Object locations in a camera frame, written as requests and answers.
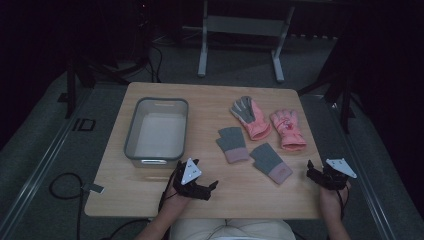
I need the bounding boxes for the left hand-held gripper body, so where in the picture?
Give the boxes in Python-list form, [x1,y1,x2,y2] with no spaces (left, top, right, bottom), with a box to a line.
[172,157,212,201]

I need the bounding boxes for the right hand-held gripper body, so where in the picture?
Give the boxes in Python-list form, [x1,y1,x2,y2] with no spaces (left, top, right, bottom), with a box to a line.
[313,157,358,192]

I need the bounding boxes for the clear plastic bin grey rim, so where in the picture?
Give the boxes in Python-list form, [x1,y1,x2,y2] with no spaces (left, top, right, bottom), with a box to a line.
[123,96,190,169]

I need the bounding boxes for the pink glove with red print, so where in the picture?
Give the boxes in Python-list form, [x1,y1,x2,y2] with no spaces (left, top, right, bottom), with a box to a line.
[269,109,308,152]

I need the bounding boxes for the pink glove with grey palm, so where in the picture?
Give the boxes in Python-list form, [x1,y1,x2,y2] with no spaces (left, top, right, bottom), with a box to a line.
[229,95,272,142]

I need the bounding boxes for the person's right hand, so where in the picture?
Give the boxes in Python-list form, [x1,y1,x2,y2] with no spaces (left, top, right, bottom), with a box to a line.
[319,181,352,215]

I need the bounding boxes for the person's left hand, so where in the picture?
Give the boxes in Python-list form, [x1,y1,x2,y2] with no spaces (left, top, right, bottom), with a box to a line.
[159,184,192,218]

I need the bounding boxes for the person's beige pants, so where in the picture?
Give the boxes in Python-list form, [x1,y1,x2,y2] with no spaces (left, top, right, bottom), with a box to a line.
[168,218,297,240]

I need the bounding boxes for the black tripod stand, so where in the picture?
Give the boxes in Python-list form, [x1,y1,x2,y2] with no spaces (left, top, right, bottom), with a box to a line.
[297,49,357,135]
[57,0,152,120]

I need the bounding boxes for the white metal stand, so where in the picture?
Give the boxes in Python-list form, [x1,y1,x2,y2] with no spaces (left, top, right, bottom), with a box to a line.
[197,0,296,84]

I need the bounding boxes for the right hand-held gripper cable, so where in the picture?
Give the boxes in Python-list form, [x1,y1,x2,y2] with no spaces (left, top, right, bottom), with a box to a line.
[335,184,352,222]

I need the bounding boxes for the hand-held gripper cable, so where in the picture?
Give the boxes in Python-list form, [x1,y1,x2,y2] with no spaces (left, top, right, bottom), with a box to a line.
[99,171,179,240]
[335,184,352,222]

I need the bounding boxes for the aluminium floor rail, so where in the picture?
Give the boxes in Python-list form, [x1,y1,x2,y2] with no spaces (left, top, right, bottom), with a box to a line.
[321,96,398,240]
[0,89,93,240]

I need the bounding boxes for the left hand-held gripper cable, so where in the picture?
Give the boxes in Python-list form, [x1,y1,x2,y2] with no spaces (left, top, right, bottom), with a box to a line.
[99,171,179,240]

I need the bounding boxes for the black floor cable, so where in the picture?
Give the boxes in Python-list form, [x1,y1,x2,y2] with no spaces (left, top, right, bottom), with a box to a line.
[48,172,85,240]

